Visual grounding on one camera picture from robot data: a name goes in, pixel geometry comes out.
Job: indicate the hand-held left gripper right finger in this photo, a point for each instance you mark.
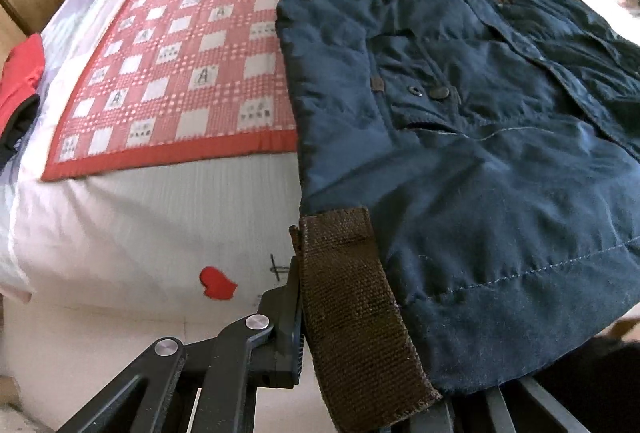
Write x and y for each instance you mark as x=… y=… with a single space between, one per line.
x=545 y=413

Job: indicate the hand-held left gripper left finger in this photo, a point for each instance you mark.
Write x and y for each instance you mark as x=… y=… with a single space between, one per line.
x=285 y=313

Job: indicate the navy blue padded jacket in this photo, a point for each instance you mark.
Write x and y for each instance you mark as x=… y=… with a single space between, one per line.
x=475 y=163

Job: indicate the person's dark pants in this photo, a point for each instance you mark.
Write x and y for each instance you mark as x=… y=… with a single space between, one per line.
x=605 y=388

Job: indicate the red checked quilt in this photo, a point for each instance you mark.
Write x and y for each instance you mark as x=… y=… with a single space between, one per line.
x=200 y=38

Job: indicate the red cloth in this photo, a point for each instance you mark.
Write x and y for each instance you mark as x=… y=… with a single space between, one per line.
x=20 y=68

